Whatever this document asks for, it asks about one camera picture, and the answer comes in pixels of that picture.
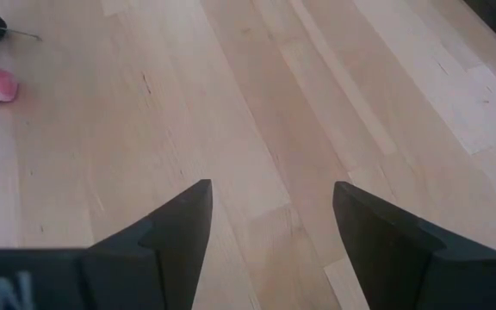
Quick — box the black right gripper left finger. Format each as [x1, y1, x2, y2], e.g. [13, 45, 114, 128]
[84, 178, 214, 310]

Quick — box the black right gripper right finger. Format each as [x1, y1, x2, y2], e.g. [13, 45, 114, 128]
[332, 180, 496, 310]

